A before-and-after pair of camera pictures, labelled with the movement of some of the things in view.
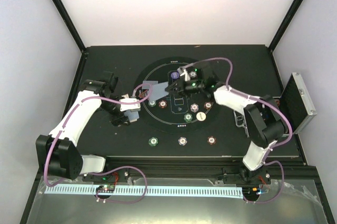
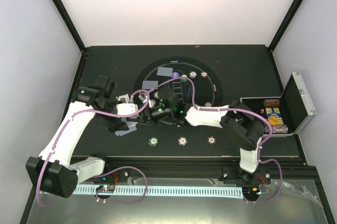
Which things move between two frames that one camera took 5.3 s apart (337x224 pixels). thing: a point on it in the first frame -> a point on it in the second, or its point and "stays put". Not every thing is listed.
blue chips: (192, 74) stays put
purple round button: (175, 75) stays put
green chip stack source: (153, 141) stays put
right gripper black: (181, 88) -> (150, 113)
